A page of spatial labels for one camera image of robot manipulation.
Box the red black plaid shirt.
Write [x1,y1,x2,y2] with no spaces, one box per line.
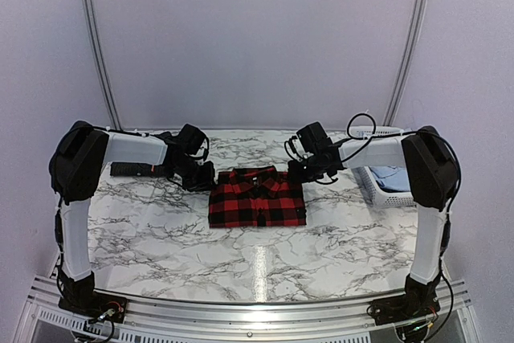
[208,166,307,228]

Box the light blue shirt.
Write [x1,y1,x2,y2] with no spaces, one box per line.
[369,166,410,193]

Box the black pinstripe shirt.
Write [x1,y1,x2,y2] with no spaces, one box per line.
[110,162,173,178]

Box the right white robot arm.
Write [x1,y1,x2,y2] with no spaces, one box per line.
[284,122,462,317]

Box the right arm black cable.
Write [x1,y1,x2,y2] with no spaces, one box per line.
[347,112,463,215]

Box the aluminium table front rail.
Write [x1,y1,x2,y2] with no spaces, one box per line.
[13,276,483,342]

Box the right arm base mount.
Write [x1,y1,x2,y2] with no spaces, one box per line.
[366,294,440,325]

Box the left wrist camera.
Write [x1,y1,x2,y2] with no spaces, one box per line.
[176,124,210,161]

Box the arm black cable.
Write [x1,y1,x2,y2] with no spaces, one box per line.
[347,112,463,215]
[106,126,169,141]

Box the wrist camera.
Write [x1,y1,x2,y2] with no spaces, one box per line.
[284,135,308,161]
[176,124,210,161]

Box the left wall aluminium profile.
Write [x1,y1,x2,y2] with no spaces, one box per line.
[82,0,121,129]

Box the wall aluminium profile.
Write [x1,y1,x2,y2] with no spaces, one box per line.
[382,0,427,126]
[82,0,121,129]

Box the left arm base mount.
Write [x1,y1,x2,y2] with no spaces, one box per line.
[58,292,128,323]

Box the white plastic laundry basket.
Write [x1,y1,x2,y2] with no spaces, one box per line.
[347,125,418,209]

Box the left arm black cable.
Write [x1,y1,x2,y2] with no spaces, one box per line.
[106,126,169,141]

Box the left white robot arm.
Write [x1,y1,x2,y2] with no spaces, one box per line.
[49,120,214,315]

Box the right wall aluminium profile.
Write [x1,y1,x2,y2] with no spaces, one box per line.
[382,0,427,126]

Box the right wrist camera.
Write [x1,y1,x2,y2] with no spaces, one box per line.
[284,135,308,161]

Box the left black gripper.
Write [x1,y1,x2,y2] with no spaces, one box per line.
[171,157,217,192]

